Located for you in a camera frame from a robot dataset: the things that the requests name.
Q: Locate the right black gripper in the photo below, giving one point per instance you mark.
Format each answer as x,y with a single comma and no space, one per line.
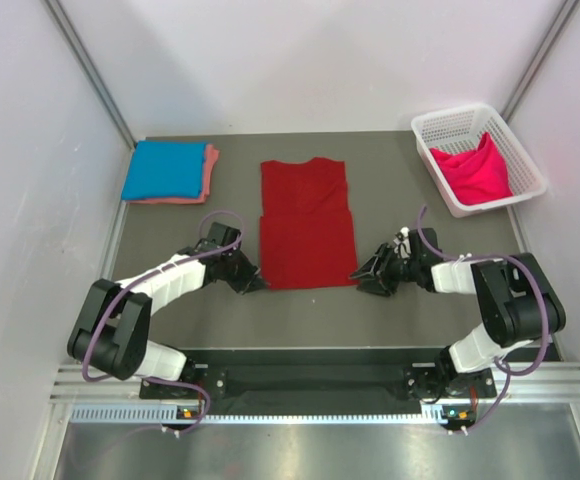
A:
382,284

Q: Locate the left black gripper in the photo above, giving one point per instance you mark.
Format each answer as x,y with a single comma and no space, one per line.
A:
249,281

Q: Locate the red t-shirt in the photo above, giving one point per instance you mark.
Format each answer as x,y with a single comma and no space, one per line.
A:
306,230

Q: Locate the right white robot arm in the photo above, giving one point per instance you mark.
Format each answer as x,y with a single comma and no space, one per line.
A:
517,304

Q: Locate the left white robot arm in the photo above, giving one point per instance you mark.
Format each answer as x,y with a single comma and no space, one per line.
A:
110,337

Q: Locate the salmon pink folded t-shirt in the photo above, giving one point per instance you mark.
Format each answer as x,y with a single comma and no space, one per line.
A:
211,157

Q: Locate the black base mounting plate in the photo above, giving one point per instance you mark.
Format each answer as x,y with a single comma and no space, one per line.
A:
439,360

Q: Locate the blue folded t-shirt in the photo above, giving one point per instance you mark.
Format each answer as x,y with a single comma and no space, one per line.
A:
165,169

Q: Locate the magenta t-shirt in basket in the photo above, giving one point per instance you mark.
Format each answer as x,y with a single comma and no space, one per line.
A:
476,176

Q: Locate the white plastic basket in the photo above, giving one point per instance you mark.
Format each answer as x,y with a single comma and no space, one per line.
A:
459,129

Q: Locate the grey slotted cable duct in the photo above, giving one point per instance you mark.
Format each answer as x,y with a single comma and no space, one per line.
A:
180,415

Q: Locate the aluminium frame rail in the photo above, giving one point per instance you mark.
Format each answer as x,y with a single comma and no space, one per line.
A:
552,382

